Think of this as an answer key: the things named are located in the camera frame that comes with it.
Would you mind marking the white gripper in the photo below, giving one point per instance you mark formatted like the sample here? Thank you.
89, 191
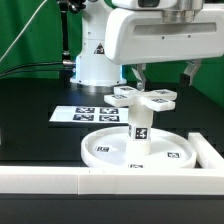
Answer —
186, 31

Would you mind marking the white cross-shaped table base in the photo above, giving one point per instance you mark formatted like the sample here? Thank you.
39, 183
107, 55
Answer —
156, 100

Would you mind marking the white round table top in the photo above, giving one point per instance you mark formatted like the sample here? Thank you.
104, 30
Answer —
106, 148

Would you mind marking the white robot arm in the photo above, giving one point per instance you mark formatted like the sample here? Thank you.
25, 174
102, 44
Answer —
93, 67

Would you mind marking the white marker sheet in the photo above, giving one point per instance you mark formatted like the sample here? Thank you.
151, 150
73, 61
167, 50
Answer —
84, 114

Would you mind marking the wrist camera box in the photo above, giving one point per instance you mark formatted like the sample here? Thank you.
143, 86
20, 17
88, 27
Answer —
144, 4

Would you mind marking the black camera stand pole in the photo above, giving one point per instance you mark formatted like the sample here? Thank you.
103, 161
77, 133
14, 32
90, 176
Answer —
73, 6

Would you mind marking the white L-shaped fence wall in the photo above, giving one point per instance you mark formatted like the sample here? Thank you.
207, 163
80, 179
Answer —
207, 179

